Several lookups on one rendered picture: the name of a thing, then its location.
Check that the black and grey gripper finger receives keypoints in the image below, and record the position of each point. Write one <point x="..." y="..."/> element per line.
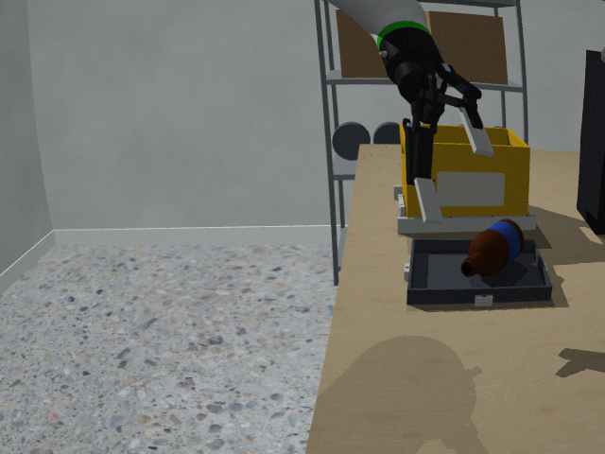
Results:
<point x="469" y="115"/>
<point x="421" y="159"/>

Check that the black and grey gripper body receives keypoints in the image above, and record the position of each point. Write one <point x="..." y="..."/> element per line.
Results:
<point x="418" y="72"/>

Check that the yellow open-top crate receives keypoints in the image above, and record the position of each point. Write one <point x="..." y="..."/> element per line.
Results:
<point x="469" y="184"/>

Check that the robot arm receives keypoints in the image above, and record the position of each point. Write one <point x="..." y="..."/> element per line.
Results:
<point x="398" y="27"/>

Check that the brown glass bottle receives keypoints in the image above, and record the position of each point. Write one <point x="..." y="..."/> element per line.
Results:
<point x="493" y="249"/>

